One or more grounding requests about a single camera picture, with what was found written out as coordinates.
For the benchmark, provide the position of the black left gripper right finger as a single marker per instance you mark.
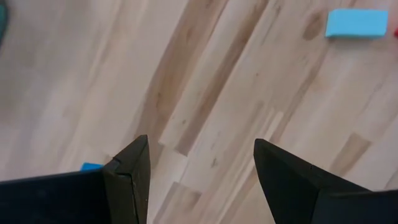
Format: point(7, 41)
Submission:
point(311, 199)

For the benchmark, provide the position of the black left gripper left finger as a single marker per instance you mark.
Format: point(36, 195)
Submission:
point(77, 199)

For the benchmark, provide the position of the blue triangular wedge block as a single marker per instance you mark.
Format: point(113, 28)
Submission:
point(90, 167)

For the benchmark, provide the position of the long light teal block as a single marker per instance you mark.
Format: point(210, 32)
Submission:
point(357, 23)

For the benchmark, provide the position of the teal plastic bin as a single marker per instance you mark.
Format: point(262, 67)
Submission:
point(2, 18)

